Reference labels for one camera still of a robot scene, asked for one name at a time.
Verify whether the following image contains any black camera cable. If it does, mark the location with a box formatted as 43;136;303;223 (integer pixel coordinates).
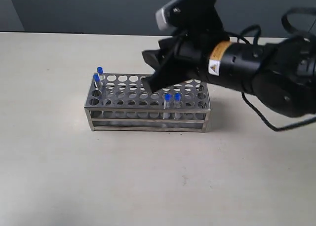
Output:
232;7;316;133

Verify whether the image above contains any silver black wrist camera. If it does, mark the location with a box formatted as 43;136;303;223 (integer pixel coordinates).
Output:
155;0;217;31

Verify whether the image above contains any stainless steel test tube rack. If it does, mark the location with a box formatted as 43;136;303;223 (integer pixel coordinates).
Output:
84;73;211;132

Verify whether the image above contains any blue-capped tube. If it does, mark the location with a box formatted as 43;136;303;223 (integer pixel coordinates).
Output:
93;74;103;89
163;93;171;119
174;92;181;119
97;67;105;88

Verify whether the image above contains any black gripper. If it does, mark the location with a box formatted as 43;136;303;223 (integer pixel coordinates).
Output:
142;31;231;92

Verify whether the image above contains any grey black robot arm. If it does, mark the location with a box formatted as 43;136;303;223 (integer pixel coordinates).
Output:
142;31;316;117

